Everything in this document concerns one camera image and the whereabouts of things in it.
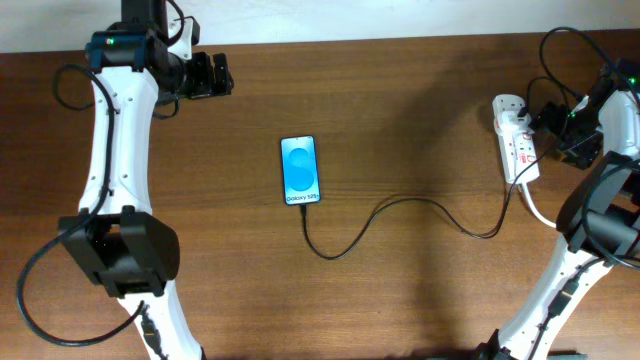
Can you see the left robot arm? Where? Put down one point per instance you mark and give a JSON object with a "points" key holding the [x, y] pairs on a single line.
{"points": [[139, 63]]}

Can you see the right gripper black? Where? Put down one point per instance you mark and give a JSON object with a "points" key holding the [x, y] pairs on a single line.
{"points": [[585, 149]]}

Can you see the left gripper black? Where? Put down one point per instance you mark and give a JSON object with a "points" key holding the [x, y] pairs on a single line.
{"points": [[205, 86]]}

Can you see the white charger plug adapter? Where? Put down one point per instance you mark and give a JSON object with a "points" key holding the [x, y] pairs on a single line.
{"points": [[509, 122]]}

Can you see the white power strip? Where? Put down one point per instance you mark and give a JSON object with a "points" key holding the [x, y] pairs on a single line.
{"points": [[517, 150]]}

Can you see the blue Samsung smartphone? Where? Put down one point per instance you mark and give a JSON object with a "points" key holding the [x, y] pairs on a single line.
{"points": [[300, 170]]}

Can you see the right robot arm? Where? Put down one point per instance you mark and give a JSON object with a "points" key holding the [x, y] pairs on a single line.
{"points": [[595, 234]]}

